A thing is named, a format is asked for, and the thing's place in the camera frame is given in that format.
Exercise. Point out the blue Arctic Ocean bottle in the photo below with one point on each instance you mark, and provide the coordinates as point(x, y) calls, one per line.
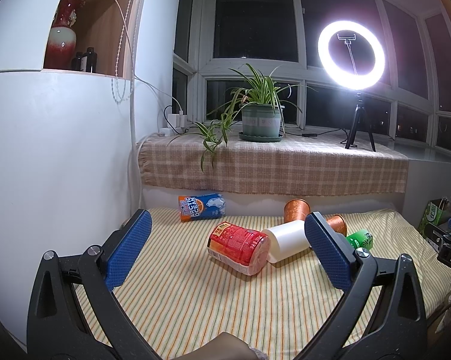
point(207, 206)

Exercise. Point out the white power adapters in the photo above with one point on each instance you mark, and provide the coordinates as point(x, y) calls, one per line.
point(175, 124)

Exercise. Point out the black device at right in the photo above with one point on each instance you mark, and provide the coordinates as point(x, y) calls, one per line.
point(440, 240)

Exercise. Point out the white paper cup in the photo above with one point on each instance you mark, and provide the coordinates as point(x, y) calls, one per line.
point(286, 240)

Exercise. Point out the copper cup rear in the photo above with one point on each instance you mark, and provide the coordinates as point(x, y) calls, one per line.
point(296, 209)

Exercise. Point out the green plastic bottle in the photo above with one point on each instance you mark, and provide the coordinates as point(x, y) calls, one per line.
point(361, 239)

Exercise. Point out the spider plant in green pot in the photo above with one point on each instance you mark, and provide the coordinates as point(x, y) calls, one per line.
point(258, 104)

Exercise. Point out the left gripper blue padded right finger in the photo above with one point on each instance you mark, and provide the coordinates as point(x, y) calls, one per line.
point(397, 327)

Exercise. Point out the copper cup front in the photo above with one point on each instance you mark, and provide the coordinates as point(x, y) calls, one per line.
point(338, 224)

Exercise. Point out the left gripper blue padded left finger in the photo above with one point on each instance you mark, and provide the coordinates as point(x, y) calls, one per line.
point(57, 327)

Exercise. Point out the checked beige sill cloth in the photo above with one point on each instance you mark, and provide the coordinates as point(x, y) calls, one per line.
point(294, 166)

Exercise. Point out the ring light on tripod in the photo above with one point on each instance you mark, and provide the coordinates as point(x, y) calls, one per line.
point(346, 31)

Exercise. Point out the red labelled plastic cup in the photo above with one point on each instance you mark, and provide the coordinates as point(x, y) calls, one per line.
point(243, 249)

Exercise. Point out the red white ceramic vase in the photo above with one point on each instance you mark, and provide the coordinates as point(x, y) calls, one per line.
point(62, 38)

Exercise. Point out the copper cup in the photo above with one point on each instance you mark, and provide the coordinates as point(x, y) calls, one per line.
point(338, 224)
point(296, 209)

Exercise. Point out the striped yellow table cloth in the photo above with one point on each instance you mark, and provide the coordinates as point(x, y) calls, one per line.
point(180, 298)

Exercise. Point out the dark small bottle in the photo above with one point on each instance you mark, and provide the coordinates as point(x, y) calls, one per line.
point(85, 62)

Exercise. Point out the green carton box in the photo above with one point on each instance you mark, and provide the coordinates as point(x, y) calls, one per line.
point(436, 212)

